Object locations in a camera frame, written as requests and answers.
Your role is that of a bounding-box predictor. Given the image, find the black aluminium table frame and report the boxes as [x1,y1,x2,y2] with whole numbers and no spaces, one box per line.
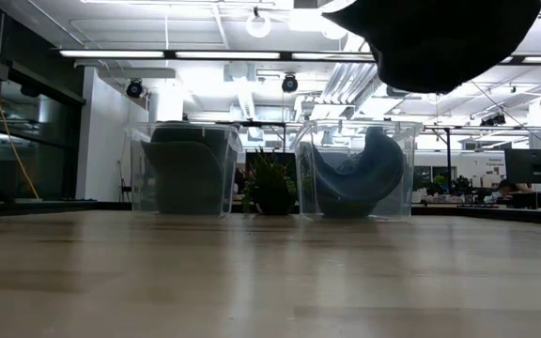
[0,199,541,228]

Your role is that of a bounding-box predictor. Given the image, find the black ceiling spotlight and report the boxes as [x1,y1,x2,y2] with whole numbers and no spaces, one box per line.
[479,112,507,128]
[126,78,146,100]
[281,72,300,94]

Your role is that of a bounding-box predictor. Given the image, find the small green potted plant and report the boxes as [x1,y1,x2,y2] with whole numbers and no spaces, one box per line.
[240,146,299,217]

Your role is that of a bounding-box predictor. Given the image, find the yellow extension cord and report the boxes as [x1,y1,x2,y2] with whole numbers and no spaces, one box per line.
[0,0,40,199]

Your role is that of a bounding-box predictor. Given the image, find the white round ceiling lamp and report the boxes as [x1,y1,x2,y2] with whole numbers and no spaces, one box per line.
[245,11,272,39]

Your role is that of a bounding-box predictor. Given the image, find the dark teal baseball cap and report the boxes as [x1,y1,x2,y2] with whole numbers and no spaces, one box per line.
[305,126,406,204]

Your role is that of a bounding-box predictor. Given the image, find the white sign board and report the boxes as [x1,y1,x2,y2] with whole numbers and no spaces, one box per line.
[457,152,506,189]

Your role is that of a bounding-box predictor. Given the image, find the clear plastic bin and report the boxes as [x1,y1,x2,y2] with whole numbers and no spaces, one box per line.
[129,121,244,219]
[291,119,423,222]

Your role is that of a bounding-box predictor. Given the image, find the person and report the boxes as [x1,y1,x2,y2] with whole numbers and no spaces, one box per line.
[499,177,534,196]

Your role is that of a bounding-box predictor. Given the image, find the background office plants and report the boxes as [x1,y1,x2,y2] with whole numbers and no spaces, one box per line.
[432,174,472,197]

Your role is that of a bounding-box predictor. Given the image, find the black metal stand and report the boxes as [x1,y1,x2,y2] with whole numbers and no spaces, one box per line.
[423,124,455,189]

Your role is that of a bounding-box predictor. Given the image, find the black ceiling light rail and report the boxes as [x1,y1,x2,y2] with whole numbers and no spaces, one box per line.
[58,48,541,66]

